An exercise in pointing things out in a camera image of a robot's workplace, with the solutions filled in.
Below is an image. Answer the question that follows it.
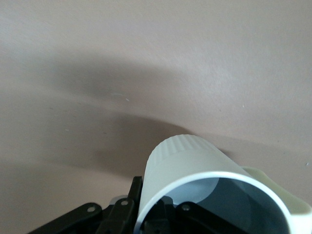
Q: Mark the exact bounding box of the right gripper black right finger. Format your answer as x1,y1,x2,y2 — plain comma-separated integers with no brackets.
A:
142,196,247,234

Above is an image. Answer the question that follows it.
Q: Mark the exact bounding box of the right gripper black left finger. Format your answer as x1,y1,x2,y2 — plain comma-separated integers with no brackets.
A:
28,175,143,234

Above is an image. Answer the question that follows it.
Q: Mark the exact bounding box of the grey ribbed mug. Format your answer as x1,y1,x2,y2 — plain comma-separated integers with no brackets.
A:
135,133,312,234

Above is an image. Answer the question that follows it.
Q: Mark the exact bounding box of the brown table cover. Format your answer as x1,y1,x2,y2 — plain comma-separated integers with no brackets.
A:
0,0,312,234

